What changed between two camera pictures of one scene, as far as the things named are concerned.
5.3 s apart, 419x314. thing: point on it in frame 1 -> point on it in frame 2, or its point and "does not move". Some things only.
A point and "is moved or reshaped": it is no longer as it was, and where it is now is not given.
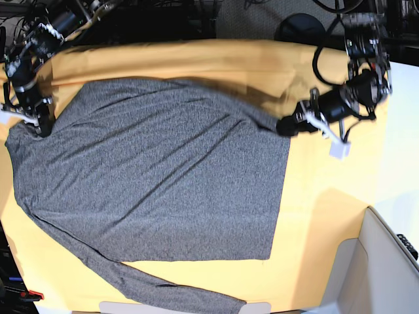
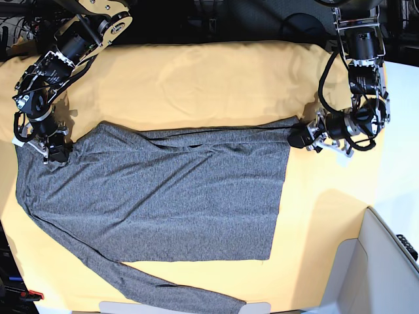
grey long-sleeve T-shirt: (139, 170) is moved or reshaped
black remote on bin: (409, 246) does not move
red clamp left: (31, 296) does not move
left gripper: (37, 104) -> (46, 140)
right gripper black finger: (287, 126) -> (299, 135)
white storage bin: (372, 274) does not move
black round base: (301, 28) does not move
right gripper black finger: (305, 126) -> (317, 149)
